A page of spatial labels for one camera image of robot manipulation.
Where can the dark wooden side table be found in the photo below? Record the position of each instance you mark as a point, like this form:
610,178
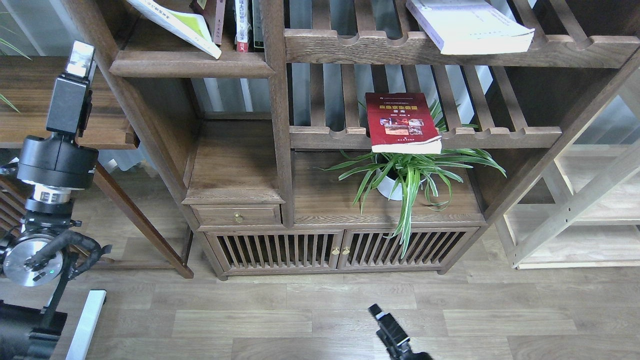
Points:
132,210

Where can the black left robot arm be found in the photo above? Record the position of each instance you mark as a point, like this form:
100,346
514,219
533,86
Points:
47,248

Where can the dark wooden bookshelf cabinet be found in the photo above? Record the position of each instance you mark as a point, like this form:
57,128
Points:
251,133

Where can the green spider plant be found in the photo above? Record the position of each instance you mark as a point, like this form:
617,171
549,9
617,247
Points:
438,168

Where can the red cover book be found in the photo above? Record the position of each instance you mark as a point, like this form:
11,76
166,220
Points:
401,123

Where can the white plant pot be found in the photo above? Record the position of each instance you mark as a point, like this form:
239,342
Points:
388,182

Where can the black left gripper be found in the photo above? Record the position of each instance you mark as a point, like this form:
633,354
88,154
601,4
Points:
58,160

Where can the white thick book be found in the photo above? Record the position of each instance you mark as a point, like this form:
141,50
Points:
470,27

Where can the white flat bar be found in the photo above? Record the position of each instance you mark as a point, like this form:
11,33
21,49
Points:
83,335

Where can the yellow green cover book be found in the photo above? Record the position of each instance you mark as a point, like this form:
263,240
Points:
188,26

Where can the brass drawer knob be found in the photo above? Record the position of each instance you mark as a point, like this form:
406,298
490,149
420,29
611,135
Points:
238,217

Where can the light wooden shelf unit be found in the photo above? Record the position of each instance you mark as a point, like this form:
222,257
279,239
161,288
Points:
584,210

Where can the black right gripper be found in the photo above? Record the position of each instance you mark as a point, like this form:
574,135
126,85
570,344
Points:
392,335

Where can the white red upright book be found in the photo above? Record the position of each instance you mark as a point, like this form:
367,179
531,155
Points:
242,25

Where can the dark green upright book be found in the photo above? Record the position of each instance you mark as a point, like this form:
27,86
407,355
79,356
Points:
257,28

